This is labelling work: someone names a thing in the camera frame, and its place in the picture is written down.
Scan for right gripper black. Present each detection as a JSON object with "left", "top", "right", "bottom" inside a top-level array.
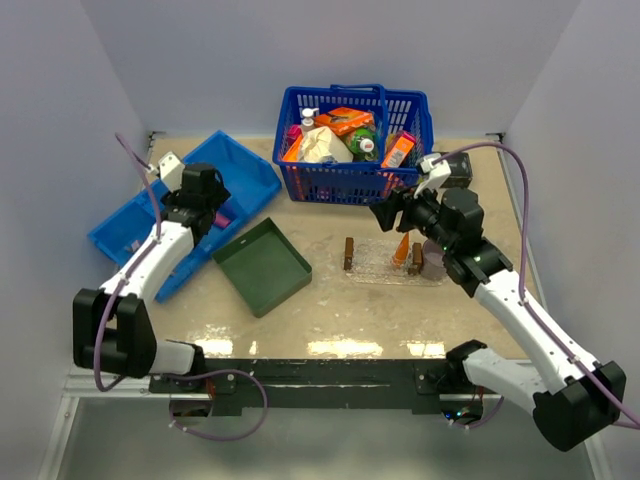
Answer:
[{"left": 370, "top": 178, "right": 456, "bottom": 253}]

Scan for pink toothpaste tube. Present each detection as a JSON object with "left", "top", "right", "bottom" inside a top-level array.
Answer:
[{"left": 214, "top": 214, "right": 231, "bottom": 229}]

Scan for orange toothpaste tube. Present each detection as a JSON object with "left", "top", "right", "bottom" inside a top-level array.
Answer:
[{"left": 391, "top": 232, "right": 410, "bottom": 268}]

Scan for clear glass tray wooden handles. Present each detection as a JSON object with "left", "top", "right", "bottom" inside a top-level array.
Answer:
[{"left": 343, "top": 237, "right": 448, "bottom": 287}]

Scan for purple translucent cup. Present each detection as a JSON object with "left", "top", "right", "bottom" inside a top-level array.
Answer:
[{"left": 421, "top": 240, "right": 447, "bottom": 281}]

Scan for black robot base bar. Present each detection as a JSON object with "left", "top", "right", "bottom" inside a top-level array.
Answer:
[{"left": 150, "top": 358, "right": 492, "bottom": 424}]

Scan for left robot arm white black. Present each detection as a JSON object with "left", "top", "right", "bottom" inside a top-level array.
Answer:
[{"left": 72, "top": 163, "right": 230, "bottom": 392}]

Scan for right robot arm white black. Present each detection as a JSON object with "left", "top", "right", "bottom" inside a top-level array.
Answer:
[{"left": 370, "top": 187, "right": 626, "bottom": 452}]

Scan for green metal tray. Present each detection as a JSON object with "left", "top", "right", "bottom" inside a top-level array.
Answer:
[{"left": 212, "top": 218, "right": 312, "bottom": 318}]

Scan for light blue compartment bin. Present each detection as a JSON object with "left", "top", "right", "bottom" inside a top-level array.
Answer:
[{"left": 88, "top": 131, "right": 282, "bottom": 303}]

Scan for orange pink snack box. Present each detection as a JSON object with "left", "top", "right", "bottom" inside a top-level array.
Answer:
[{"left": 381, "top": 130, "right": 416, "bottom": 168}]

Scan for green soda bottle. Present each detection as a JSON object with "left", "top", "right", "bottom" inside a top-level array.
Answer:
[{"left": 344, "top": 128, "right": 378, "bottom": 162}]

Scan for black box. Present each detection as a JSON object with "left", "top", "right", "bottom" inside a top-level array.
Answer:
[{"left": 440, "top": 152, "right": 473, "bottom": 189}]

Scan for orange scrub sponge pack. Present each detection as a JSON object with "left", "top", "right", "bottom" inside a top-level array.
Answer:
[{"left": 282, "top": 135, "right": 303, "bottom": 163}]

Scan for crumpled beige paper bag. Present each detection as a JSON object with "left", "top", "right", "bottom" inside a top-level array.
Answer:
[{"left": 297, "top": 127, "right": 353, "bottom": 164}]

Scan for orange cardboard box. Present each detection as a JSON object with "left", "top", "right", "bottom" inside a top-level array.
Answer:
[{"left": 314, "top": 107, "right": 374, "bottom": 137}]

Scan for pink carton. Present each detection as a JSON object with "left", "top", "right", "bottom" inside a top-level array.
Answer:
[{"left": 286, "top": 124, "right": 302, "bottom": 149}]

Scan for white pump bottle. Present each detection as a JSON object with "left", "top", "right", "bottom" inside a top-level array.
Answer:
[{"left": 300, "top": 107, "right": 319, "bottom": 135}]

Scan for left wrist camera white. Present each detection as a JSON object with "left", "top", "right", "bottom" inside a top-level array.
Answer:
[{"left": 158, "top": 151, "right": 185, "bottom": 191}]

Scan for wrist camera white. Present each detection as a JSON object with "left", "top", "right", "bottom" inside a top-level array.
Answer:
[
  {"left": 158, "top": 151, "right": 185, "bottom": 191},
  {"left": 414, "top": 153, "right": 451, "bottom": 198}
]

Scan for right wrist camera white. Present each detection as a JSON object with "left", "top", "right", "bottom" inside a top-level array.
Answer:
[{"left": 414, "top": 153, "right": 451, "bottom": 198}]

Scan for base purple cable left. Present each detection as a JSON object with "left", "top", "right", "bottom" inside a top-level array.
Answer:
[{"left": 168, "top": 373, "right": 270, "bottom": 443}]

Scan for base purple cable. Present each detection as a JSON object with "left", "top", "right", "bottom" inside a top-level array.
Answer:
[
  {"left": 448, "top": 377, "right": 507, "bottom": 430},
  {"left": 168, "top": 373, "right": 270, "bottom": 443}
]

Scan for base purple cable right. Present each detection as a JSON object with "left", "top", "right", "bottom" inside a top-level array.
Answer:
[{"left": 448, "top": 377, "right": 507, "bottom": 430}]

